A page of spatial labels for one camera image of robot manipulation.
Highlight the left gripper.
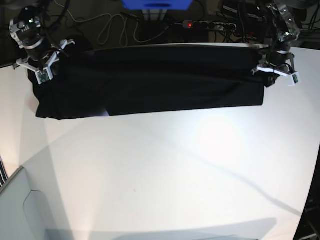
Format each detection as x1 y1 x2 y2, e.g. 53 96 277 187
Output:
251 51 295 77

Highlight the blue box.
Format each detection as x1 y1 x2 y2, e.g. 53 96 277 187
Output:
122 0 193 11

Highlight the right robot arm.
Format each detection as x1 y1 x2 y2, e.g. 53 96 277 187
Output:
0 0 75 79

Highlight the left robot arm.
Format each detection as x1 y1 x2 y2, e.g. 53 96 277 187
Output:
251 0 300 79

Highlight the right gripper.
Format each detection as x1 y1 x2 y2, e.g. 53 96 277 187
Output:
12 38 76 73

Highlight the grey power strip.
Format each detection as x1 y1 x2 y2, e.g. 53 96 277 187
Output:
182 20 237 32

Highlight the grey looped cable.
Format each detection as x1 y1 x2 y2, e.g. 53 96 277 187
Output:
57 0 171 46

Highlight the black T-shirt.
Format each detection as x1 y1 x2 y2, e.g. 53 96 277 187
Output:
28 45 278 120

